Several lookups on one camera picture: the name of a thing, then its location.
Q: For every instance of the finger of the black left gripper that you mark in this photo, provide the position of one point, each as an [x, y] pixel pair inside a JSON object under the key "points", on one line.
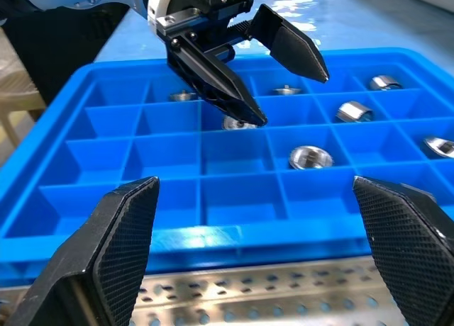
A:
{"points": [[216, 81], [291, 46]]}

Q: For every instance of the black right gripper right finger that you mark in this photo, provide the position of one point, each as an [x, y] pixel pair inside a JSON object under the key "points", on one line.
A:
{"points": [[415, 244]]}

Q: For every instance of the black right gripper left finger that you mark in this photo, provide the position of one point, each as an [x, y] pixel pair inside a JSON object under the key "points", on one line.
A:
{"points": [[88, 262]]}

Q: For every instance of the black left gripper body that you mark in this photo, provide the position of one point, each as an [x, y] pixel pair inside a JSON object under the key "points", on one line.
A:
{"points": [[209, 3]]}

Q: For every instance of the blue plastic compartment tray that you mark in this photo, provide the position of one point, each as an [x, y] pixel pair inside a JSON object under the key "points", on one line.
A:
{"points": [[234, 202]]}

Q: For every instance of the perforated steel tray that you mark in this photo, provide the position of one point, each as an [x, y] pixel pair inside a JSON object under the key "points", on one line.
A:
{"points": [[248, 297]]}

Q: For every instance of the metal roller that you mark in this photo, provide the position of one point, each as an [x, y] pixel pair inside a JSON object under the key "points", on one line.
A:
{"points": [[230, 123], [354, 111], [440, 147], [383, 82], [311, 157], [287, 90], [183, 96]]}

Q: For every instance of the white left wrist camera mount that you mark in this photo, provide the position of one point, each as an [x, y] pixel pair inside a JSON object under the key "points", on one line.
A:
{"points": [[157, 0]]}

